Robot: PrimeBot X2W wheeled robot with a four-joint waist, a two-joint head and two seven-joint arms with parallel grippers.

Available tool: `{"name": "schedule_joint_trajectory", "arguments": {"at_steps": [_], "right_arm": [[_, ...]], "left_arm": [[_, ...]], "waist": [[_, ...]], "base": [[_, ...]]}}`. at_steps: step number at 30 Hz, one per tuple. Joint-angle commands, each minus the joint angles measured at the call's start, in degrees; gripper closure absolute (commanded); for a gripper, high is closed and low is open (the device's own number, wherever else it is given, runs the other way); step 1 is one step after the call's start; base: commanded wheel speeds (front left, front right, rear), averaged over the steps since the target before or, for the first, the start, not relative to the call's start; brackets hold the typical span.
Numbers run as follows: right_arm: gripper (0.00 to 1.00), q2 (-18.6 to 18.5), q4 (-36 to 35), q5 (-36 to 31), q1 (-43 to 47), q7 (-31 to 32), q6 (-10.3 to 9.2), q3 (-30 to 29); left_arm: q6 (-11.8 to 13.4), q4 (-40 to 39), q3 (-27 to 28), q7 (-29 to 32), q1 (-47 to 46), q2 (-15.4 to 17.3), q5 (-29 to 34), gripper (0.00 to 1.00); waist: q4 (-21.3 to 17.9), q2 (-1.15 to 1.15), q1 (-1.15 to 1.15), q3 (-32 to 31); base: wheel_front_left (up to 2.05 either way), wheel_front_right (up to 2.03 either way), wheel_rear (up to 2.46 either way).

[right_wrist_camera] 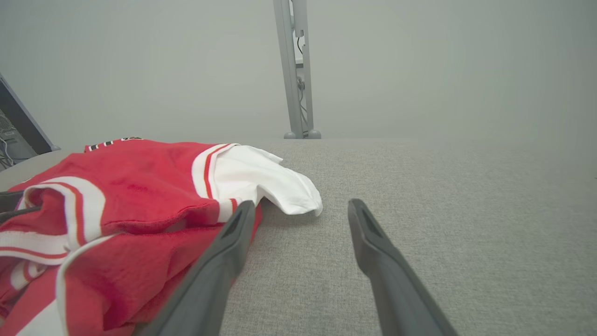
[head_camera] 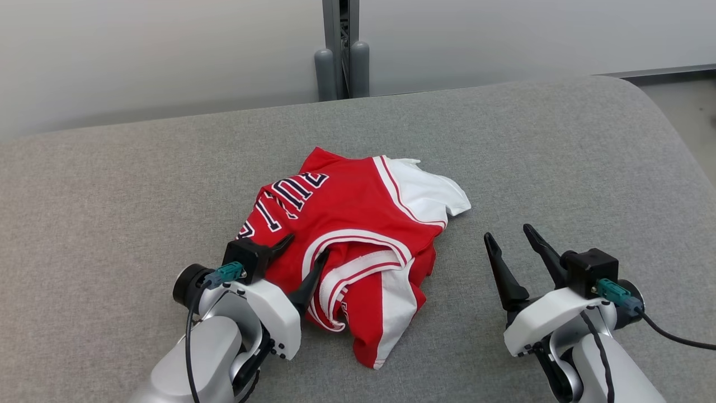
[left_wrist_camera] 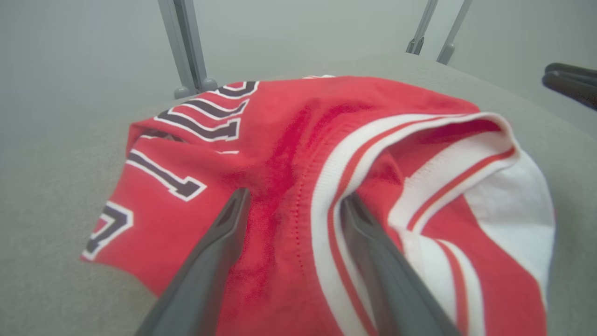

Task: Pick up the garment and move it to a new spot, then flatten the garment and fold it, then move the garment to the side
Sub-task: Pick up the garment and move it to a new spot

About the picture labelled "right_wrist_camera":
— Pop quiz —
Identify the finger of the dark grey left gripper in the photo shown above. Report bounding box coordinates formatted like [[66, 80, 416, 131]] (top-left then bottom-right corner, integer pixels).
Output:
[[0, 207, 42, 224], [0, 190, 24, 213]]

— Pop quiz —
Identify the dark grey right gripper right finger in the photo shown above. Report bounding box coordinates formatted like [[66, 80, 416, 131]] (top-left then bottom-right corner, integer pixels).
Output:
[[347, 199, 460, 336]]

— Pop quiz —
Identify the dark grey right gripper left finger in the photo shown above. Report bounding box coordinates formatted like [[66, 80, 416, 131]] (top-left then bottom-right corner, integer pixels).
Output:
[[135, 201, 257, 336]]

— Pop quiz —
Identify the red white basketball jersey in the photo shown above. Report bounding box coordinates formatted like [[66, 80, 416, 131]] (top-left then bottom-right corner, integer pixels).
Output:
[[0, 137, 323, 336]]

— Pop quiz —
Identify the black computer tower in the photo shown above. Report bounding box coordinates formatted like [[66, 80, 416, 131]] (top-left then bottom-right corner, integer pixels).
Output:
[[0, 110, 39, 169]]

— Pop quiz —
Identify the grey wheeled desk frame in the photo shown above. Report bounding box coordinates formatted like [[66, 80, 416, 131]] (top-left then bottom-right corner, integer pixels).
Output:
[[0, 74, 61, 154]]

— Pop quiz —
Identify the grey partition post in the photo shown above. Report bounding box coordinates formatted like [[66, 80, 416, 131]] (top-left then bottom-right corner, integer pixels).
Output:
[[273, 0, 322, 140]]

